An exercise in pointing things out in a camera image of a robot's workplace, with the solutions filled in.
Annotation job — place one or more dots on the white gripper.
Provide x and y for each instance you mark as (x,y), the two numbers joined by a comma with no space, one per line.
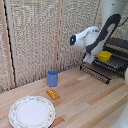
(88,58)

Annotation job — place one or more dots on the yellow bowl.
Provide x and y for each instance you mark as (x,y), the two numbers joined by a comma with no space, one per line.
(105,56)

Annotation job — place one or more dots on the white floral rim plate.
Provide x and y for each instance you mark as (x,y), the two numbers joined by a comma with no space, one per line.
(31,112)

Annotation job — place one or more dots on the blue cup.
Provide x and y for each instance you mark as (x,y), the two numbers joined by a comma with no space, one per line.
(52,78)

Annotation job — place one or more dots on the yellow orange block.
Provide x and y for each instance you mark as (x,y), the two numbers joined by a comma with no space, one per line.
(52,94)

